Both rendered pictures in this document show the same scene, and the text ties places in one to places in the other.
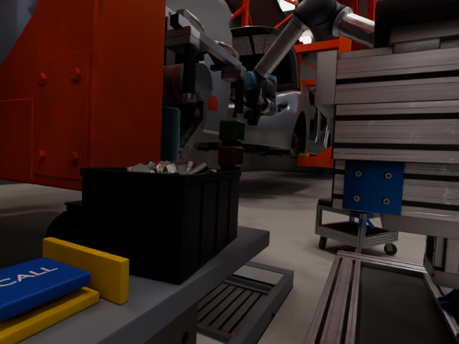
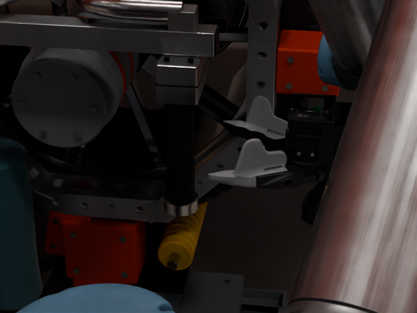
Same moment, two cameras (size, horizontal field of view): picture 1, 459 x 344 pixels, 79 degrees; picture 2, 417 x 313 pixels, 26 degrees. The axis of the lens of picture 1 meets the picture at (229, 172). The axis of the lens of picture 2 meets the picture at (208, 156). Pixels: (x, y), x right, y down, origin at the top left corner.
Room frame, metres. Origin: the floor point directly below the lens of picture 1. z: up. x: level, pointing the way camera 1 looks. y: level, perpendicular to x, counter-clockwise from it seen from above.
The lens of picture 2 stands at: (0.85, -0.95, 1.38)
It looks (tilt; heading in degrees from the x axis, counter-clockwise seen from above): 30 degrees down; 71
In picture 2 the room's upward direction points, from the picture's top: straight up
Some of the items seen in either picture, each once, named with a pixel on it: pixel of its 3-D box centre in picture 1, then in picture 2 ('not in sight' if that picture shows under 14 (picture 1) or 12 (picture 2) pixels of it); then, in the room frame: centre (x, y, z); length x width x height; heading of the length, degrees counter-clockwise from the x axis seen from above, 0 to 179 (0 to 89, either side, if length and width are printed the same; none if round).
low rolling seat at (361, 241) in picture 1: (356, 226); not in sight; (1.85, -0.87, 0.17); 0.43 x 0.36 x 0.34; 122
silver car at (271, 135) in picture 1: (276, 117); not in sight; (5.87, -0.92, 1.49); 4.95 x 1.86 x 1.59; 153
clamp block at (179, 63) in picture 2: (233, 73); (183, 69); (1.13, 0.00, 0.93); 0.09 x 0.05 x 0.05; 63
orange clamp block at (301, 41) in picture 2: (207, 102); (309, 63); (1.36, 0.13, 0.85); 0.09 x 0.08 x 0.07; 153
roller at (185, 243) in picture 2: not in sight; (187, 214); (1.23, 0.30, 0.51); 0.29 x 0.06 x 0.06; 63
